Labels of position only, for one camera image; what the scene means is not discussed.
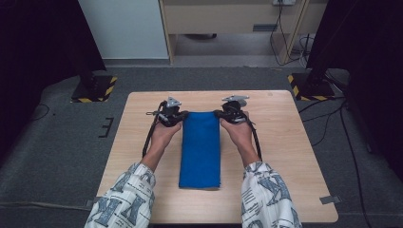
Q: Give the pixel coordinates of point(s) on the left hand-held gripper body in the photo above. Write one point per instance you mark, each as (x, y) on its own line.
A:
(171, 115)

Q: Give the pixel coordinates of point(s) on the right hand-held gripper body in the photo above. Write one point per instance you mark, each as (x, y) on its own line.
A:
(234, 114)

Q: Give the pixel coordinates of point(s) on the blue towel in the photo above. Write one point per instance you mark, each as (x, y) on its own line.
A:
(200, 152)

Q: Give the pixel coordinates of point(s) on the person's right hand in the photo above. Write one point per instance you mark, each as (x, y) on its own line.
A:
(242, 134)

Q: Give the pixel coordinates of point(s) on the person's left hand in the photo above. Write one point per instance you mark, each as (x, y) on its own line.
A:
(164, 137)

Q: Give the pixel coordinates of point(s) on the dark object under desk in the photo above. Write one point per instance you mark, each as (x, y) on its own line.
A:
(200, 36)

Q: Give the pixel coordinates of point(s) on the black yellow-striped stand base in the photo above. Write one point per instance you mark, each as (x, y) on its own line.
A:
(312, 90)
(95, 91)

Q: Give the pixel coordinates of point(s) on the light wooden desk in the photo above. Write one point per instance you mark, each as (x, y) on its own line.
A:
(218, 17)

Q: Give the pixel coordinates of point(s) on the white cabinet panel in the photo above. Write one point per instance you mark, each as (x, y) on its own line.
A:
(123, 28)

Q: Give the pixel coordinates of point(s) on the grey tape piece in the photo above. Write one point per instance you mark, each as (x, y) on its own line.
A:
(90, 202)
(330, 199)

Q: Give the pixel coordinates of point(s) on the white power strip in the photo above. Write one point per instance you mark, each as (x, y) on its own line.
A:
(284, 2)

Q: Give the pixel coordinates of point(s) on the black curtain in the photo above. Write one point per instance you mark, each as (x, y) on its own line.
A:
(38, 57)
(374, 63)

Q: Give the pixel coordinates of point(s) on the black stand post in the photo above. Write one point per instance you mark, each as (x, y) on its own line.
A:
(87, 76)
(316, 72)

